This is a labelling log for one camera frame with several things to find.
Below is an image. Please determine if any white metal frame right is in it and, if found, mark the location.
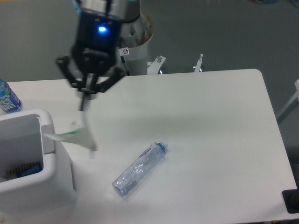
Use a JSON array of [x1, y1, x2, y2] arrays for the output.
[[277, 80, 299, 125]]

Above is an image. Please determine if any white base bracket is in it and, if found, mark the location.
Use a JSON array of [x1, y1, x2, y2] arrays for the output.
[[147, 56, 166, 75], [193, 53, 204, 72]]

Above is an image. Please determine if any white base bracket left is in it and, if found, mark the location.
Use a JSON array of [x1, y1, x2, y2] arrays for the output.
[[147, 56, 166, 75]]

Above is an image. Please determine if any black clamp at table edge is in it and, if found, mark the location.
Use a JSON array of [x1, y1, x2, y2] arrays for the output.
[[282, 189, 299, 214]]

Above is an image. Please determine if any clear plastic bottle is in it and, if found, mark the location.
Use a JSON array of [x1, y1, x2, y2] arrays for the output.
[[112, 142, 168, 196]]

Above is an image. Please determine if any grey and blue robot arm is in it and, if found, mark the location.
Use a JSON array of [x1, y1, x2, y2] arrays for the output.
[[56, 0, 140, 111]]

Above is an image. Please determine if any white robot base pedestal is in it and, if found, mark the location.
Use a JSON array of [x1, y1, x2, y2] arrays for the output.
[[116, 14, 154, 76]]

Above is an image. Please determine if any blue labelled water bottle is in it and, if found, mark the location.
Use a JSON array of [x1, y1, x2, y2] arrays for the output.
[[0, 79, 22, 113]]

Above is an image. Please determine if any white base bracket right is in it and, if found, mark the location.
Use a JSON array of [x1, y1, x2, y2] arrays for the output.
[[193, 53, 204, 72]]

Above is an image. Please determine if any blue snack packet in bin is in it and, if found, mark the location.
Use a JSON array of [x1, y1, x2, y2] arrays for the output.
[[7, 162, 43, 179]]

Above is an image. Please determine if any white plastic trash can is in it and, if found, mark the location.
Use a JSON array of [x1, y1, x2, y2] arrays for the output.
[[0, 109, 77, 216]]

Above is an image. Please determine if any black cable on pedestal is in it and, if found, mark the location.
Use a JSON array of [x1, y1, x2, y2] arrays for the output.
[[118, 37, 131, 77]]

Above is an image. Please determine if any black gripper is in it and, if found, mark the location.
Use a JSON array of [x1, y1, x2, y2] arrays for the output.
[[56, 9, 126, 111]]

